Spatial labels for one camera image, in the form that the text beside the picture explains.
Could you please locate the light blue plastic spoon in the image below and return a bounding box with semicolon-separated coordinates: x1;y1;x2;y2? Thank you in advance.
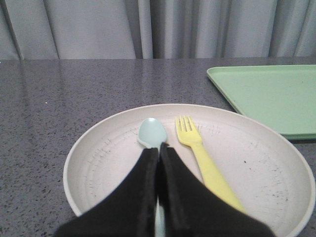
137;118;167;237

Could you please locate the yellow plastic fork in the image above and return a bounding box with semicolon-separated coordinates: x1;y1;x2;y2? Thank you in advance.
175;116;245;213

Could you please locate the green rectangular tray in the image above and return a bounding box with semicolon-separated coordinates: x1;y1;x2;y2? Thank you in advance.
206;65;316;140

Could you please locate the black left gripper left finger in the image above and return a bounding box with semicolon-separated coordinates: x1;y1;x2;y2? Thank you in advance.
54;148;158;237

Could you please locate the cream round plate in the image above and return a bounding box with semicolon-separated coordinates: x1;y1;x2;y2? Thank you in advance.
63;104;316;237

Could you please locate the grey curtain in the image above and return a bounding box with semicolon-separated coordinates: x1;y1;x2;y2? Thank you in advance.
0;0;316;59

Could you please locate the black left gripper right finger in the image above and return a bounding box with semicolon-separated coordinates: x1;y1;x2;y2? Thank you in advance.
158;143;275;237

